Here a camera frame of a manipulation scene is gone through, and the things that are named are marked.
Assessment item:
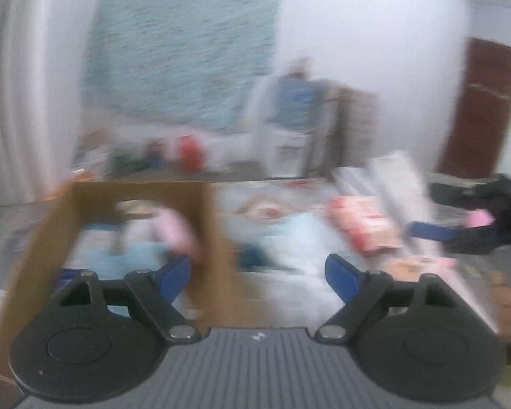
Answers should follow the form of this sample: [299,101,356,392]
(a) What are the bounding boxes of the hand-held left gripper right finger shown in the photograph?
[314,253,457,344]

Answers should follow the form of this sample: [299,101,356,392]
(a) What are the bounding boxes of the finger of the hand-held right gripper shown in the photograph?
[406,221,499,255]
[427,180,494,206]

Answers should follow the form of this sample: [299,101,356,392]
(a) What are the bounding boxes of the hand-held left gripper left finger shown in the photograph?
[59,255,202,344]

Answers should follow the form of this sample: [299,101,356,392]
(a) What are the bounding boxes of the pink striped soft stick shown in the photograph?
[467,210,495,229]

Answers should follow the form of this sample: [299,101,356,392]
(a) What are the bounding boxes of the pink white plush doll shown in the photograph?
[118,203,202,261]

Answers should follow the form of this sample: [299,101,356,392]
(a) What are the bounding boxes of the brown cardboard box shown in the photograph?
[0,181,240,376]

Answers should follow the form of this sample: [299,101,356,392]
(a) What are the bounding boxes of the light blue towel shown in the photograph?
[66,222,172,318]

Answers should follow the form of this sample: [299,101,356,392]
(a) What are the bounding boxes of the white red printed packet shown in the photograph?
[327,195,404,257]

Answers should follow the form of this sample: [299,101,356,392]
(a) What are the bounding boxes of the white plastic bag blue print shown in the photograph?
[221,212,338,274]

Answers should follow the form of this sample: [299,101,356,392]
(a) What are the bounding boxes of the brown wooden door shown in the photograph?
[435,37,511,180]

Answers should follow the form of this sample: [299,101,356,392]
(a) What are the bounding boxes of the fruit print vinyl mat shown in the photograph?
[213,179,345,333]

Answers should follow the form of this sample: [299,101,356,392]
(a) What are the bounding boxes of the rolled floral mats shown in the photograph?
[323,84,381,172]

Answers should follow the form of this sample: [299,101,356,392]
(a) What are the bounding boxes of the red plastic bag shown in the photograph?
[176,135,206,174]

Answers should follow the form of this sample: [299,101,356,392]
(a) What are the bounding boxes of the white water dispenser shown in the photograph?
[254,123,321,180]

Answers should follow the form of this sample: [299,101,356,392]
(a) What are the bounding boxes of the blue water jug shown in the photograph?
[272,72,325,131]

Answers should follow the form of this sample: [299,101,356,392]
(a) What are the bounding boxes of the white curtain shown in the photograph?
[0,0,82,210]

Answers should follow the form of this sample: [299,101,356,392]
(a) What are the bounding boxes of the blue floral wall cloth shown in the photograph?
[82,0,284,134]

